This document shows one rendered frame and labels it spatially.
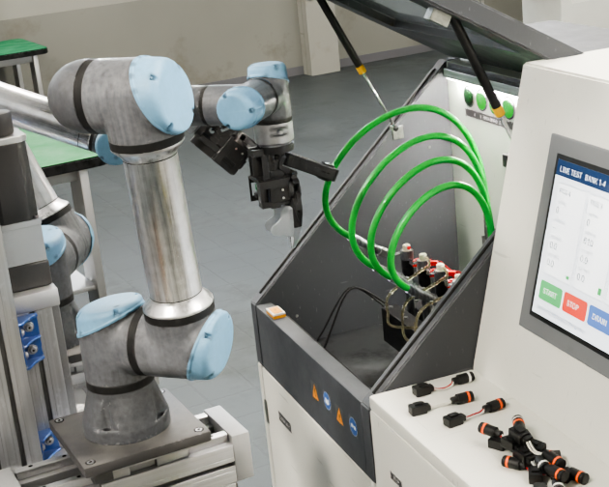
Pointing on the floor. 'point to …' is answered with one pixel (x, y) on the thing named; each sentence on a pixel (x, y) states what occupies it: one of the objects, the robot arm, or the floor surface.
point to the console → (395, 452)
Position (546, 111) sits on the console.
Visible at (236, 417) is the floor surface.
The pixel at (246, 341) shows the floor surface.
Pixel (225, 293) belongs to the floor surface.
